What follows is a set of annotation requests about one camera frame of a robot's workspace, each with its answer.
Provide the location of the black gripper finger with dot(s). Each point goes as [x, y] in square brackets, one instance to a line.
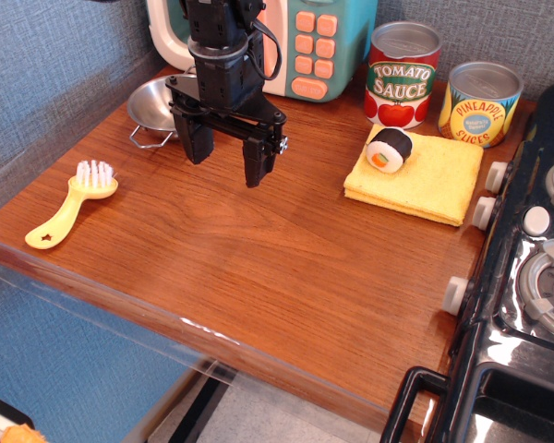
[259, 159]
[195, 136]

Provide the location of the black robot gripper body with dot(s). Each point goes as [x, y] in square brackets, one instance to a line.
[227, 83]

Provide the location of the small stainless steel pot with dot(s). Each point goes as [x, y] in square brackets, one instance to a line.
[149, 107]

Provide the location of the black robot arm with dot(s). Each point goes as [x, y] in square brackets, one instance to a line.
[223, 23]

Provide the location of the teal toy microwave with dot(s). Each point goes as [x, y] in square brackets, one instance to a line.
[323, 43]

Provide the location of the yellow toy dish brush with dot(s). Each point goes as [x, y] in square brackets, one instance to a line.
[92, 181]

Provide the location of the toy sushi roll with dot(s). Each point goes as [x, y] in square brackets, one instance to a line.
[389, 149]

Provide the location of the tomato sauce can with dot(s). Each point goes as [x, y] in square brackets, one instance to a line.
[401, 69]

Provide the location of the folded yellow cloth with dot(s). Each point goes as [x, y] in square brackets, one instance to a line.
[436, 182]

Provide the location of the pineapple slices can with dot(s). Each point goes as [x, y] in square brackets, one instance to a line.
[479, 103]

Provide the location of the black toy stove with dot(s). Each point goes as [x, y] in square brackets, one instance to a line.
[500, 385]

